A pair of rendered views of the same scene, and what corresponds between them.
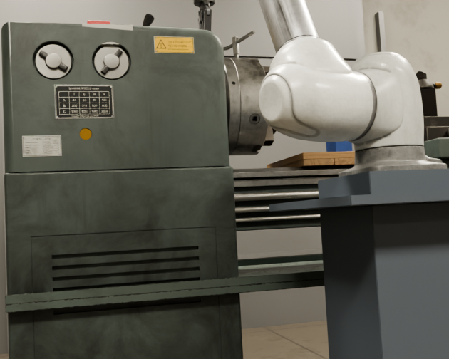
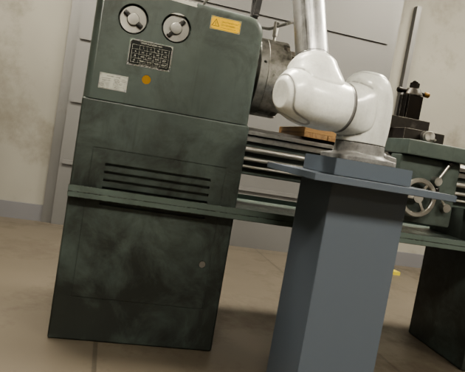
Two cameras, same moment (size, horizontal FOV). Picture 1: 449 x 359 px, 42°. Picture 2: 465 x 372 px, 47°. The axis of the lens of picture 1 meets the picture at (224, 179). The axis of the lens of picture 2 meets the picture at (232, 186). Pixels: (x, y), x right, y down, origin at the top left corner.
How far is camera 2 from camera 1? 0.37 m
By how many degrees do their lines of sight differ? 8
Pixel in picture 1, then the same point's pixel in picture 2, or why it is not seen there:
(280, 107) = (285, 100)
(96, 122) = (156, 73)
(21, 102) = (103, 46)
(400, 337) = (329, 273)
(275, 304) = (268, 233)
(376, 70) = (363, 85)
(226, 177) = (242, 133)
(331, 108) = (320, 108)
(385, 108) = (361, 115)
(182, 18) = not seen: outside the picture
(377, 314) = (317, 255)
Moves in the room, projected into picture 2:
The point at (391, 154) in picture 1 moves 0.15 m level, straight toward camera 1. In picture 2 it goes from (358, 148) to (353, 146)
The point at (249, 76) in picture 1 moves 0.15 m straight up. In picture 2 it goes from (279, 58) to (286, 20)
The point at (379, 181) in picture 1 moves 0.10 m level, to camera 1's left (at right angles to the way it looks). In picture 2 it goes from (342, 166) to (308, 160)
